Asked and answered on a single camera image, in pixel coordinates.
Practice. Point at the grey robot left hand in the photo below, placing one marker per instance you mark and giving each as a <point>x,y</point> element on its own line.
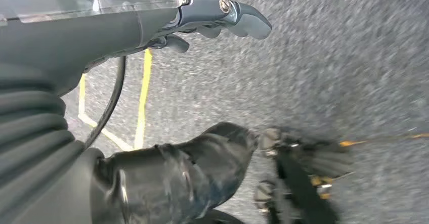
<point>83,31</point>

